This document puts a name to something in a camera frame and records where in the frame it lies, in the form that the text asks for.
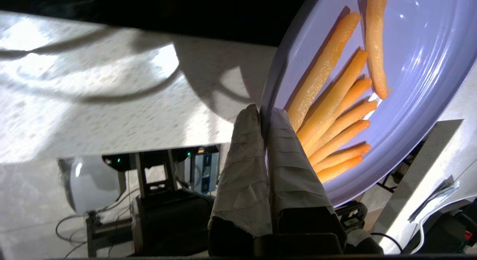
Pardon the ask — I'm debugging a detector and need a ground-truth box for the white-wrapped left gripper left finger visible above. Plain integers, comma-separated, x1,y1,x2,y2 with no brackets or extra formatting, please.
209,104,273,237

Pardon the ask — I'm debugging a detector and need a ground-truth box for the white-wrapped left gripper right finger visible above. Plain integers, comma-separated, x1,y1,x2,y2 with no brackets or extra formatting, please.
267,109,345,234

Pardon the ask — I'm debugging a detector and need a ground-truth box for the purple round plate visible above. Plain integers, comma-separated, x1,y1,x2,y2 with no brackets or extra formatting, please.
260,0,477,208

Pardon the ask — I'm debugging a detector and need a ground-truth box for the black induction cooktop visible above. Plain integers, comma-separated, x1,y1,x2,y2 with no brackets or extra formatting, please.
0,0,313,48

